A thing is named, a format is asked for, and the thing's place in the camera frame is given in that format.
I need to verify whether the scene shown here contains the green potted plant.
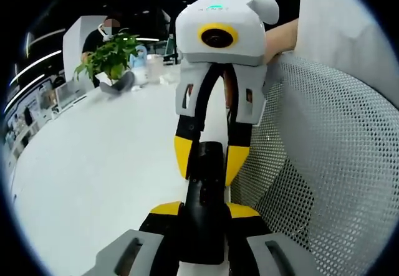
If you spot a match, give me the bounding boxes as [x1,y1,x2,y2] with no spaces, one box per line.
[74,32,140,87]

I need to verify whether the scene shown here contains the grey mesh office chair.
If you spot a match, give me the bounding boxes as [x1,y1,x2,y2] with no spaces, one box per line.
[230,53,399,276]

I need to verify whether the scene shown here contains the black remote control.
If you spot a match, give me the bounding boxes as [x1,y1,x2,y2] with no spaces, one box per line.
[179,141,226,264]

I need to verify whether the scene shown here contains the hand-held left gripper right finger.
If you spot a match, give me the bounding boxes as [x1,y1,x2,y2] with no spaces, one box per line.
[224,202,325,276]

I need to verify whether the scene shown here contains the crumpled white tissue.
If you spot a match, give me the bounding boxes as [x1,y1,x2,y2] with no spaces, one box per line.
[158,73,181,84]

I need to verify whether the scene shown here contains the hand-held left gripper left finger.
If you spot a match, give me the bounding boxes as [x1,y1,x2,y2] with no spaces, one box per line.
[82,200,185,276]

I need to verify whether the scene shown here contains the grey curved cloth item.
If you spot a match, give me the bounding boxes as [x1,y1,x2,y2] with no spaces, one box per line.
[99,70,136,96]

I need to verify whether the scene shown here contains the blue and white figure bottle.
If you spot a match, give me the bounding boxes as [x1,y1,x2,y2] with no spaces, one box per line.
[129,44,151,87]

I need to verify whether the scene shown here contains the clear plastic container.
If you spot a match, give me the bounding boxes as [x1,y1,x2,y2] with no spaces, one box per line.
[146,54,165,84]

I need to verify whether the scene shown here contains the person's white shirt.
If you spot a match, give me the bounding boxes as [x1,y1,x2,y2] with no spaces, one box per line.
[288,0,386,82]

